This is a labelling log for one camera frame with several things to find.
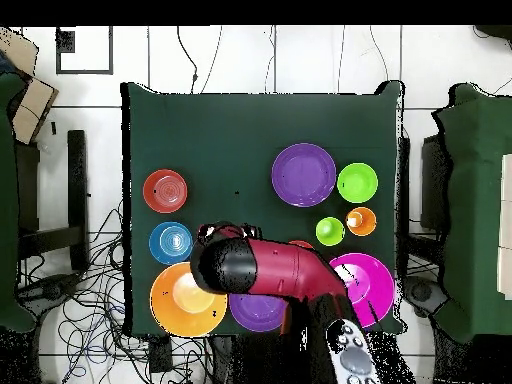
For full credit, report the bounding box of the large orange bowl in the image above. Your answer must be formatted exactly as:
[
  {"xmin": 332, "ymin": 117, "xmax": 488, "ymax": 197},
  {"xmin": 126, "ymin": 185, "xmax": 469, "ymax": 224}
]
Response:
[{"xmin": 149, "ymin": 261, "xmax": 230, "ymax": 338}]

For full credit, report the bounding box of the small blue bowl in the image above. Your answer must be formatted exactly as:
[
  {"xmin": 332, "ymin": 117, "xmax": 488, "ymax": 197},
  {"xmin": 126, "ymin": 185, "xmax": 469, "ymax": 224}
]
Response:
[{"xmin": 148, "ymin": 221, "xmax": 194, "ymax": 266}]

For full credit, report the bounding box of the dark green tablecloth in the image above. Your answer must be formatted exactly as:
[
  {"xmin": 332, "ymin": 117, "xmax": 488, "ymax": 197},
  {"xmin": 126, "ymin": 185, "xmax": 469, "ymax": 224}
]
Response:
[
  {"xmin": 0, "ymin": 73, "xmax": 38, "ymax": 333},
  {"xmin": 120, "ymin": 80, "xmax": 406, "ymax": 336},
  {"xmin": 431, "ymin": 82, "xmax": 512, "ymax": 345}
]

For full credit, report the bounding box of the purple bowl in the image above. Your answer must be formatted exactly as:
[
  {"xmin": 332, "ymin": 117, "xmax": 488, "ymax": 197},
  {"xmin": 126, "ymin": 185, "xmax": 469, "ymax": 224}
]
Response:
[
  {"xmin": 271, "ymin": 142, "xmax": 338, "ymax": 208},
  {"xmin": 228, "ymin": 293, "xmax": 289, "ymax": 334}
]

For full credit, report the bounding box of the green cup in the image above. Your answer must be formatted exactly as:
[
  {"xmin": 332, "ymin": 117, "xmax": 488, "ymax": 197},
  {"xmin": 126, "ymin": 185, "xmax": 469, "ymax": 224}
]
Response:
[{"xmin": 314, "ymin": 216, "xmax": 346, "ymax": 247}]

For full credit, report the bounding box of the small green bowl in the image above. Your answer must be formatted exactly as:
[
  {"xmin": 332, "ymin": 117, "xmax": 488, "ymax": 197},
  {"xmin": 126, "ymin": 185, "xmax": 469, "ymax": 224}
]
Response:
[{"xmin": 336, "ymin": 162, "xmax": 380, "ymax": 204}]

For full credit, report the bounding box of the orange cup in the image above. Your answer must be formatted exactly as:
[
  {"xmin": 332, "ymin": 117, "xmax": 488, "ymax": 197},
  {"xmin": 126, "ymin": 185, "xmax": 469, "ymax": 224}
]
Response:
[{"xmin": 345, "ymin": 206, "xmax": 378, "ymax": 237}]

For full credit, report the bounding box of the black power adapter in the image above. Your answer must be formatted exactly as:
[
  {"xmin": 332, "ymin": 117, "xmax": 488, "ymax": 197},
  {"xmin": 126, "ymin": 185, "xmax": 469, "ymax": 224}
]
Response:
[{"xmin": 148, "ymin": 337, "xmax": 174, "ymax": 374}]

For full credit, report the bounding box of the large pink bowl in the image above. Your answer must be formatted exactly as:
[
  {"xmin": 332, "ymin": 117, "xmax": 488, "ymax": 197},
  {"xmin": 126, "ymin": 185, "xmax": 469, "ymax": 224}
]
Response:
[{"xmin": 328, "ymin": 252, "xmax": 396, "ymax": 329}]

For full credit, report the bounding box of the black stand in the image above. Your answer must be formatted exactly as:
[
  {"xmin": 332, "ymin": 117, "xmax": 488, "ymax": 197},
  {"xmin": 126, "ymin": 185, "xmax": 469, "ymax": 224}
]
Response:
[{"xmin": 15, "ymin": 129, "xmax": 90, "ymax": 273}]

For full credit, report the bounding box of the grey floor stand base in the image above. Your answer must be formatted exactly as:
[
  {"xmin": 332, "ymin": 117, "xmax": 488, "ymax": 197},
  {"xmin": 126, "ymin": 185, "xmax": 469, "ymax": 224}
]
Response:
[
  {"xmin": 17, "ymin": 271, "xmax": 83, "ymax": 317},
  {"xmin": 403, "ymin": 274, "xmax": 448, "ymax": 319}
]

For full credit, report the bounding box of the black case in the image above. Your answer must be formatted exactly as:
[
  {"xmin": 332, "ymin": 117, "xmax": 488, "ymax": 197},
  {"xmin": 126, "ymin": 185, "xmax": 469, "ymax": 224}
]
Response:
[{"xmin": 419, "ymin": 134, "xmax": 446, "ymax": 233}]

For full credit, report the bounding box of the cardboard box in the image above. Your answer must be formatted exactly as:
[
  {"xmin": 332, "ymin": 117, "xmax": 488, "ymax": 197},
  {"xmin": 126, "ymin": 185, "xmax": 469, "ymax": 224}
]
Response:
[
  {"xmin": 0, "ymin": 27, "xmax": 40, "ymax": 77},
  {"xmin": 12, "ymin": 77, "xmax": 60, "ymax": 146}
]

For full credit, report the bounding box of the white box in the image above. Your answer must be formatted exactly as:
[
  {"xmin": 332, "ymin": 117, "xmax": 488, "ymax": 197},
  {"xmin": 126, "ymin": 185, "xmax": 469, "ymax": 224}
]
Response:
[{"xmin": 496, "ymin": 153, "xmax": 512, "ymax": 301}]

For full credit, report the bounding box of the black floor cable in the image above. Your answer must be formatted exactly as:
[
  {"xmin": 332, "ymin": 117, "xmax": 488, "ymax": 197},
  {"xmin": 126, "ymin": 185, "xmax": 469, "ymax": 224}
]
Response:
[{"xmin": 176, "ymin": 25, "xmax": 199, "ymax": 95}]

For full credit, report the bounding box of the black floor frame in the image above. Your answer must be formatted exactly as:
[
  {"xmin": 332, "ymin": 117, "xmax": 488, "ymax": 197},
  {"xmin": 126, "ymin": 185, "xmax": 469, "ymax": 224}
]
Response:
[{"xmin": 55, "ymin": 25, "xmax": 114, "ymax": 76}]

